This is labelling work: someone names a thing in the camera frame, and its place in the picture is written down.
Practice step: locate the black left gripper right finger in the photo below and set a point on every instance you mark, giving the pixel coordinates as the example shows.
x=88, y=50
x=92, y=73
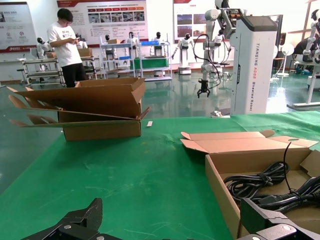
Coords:
x=252, y=215

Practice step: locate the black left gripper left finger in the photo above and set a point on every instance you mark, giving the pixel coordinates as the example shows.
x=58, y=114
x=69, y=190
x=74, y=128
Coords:
x=92, y=212

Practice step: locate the white tower robot arm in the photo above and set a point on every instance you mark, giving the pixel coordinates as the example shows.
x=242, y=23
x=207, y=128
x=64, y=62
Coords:
x=208, y=37

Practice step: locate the open cardboard box with dented rim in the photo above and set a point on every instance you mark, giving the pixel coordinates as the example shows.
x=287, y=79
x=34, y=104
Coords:
x=250, y=150

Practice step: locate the stacked cardboard box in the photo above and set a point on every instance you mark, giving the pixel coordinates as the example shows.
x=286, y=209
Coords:
x=100, y=131
x=87, y=97

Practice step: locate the cardboard box on workbench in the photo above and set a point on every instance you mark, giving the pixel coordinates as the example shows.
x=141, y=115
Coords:
x=86, y=52

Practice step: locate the small cardboard box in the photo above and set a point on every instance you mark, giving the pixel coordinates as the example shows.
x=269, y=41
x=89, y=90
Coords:
x=113, y=41

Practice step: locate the green table cloth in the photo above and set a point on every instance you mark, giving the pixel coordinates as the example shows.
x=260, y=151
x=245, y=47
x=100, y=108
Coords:
x=150, y=175

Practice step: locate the white label strip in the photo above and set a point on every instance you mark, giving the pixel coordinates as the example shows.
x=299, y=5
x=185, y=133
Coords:
x=150, y=124

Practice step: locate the white wheeled robot tower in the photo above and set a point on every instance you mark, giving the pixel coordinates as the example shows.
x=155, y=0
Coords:
x=250, y=75

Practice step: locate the white shelf rack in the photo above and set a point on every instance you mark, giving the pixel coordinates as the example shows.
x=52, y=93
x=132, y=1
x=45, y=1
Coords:
x=117, y=45
x=155, y=75

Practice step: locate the green crate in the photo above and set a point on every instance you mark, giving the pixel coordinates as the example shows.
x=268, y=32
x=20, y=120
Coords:
x=150, y=63

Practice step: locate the person in white shirt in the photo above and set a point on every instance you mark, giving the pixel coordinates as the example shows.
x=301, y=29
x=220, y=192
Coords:
x=65, y=50

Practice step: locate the white black humanoid robot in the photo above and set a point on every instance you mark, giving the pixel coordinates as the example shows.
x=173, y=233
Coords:
x=108, y=47
x=83, y=44
x=42, y=48
x=218, y=40
x=157, y=40
x=131, y=40

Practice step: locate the white standing fan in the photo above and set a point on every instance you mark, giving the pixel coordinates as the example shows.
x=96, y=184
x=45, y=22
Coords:
x=287, y=50

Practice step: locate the blue plastic tray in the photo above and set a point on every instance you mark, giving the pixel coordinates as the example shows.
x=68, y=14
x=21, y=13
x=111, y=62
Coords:
x=152, y=43

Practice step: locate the white robot with black joints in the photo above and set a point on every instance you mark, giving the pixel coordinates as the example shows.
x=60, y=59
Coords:
x=311, y=37

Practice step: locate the wide poster with photo row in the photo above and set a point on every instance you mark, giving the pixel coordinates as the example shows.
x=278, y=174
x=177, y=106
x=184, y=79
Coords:
x=105, y=25

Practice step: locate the poster with building photos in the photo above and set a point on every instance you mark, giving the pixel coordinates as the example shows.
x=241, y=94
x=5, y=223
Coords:
x=187, y=20

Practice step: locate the white table frame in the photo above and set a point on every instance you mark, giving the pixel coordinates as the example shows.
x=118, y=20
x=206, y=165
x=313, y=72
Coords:
x=311, y=92

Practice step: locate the pipe frame workbench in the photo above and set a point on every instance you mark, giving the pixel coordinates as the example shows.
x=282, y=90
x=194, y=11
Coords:
x=42, y=67

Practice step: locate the humanoid robot on white pedestal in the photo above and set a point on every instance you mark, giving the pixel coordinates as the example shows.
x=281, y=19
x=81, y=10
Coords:
x=185, y=50

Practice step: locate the wall poster with portrait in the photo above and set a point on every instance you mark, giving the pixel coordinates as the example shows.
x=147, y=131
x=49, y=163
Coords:
x=15, y=30

